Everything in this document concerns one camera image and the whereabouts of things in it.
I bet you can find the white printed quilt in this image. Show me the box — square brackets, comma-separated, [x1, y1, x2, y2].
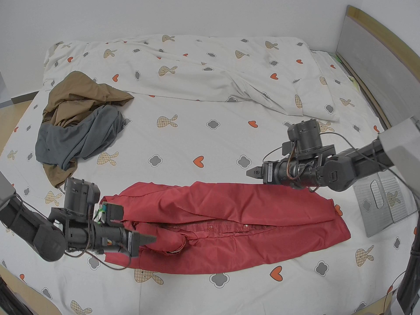
[44, 35, 340, 121]

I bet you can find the grey garment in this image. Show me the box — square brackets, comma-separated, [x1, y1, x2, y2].
[35, 105, 126, 171]

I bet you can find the clear plastic box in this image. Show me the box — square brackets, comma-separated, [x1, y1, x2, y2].
[354, 171, 419, 238]

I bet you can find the brown garment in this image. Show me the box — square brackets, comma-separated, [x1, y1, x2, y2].
[42, 72, 135, 188]

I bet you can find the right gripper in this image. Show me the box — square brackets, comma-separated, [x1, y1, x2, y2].
[246, 161, 316, 188]

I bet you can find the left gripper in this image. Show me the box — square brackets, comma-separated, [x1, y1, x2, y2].
[93, 225, 158, 259]

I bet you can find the bed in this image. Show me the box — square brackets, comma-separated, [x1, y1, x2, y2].
[0, 5, 420, 315]

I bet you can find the red shirt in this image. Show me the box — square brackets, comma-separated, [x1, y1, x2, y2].
[99, 181, 351, 276]

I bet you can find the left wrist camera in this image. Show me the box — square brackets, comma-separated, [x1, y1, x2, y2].
[99, 202, 124, 224]

